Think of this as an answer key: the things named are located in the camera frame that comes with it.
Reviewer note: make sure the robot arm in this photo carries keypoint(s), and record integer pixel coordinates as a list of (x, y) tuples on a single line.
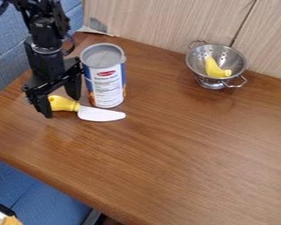
[(45, 20)]

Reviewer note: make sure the white labelled can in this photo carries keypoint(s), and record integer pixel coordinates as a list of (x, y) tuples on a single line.
[(104, 75)]

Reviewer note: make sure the yellow knife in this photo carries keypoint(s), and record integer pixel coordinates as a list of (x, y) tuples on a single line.
[(86, 110)]

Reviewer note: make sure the cardboard box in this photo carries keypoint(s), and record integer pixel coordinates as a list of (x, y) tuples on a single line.
[(193, 26)]

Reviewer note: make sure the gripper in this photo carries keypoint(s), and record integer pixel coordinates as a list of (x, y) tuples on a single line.
[(49, 68)]

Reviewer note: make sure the silver strainer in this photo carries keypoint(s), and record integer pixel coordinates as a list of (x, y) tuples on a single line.
[(217, 65)]

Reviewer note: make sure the yellow toy banana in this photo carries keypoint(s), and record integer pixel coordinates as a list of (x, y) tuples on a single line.
[(214, 69)]

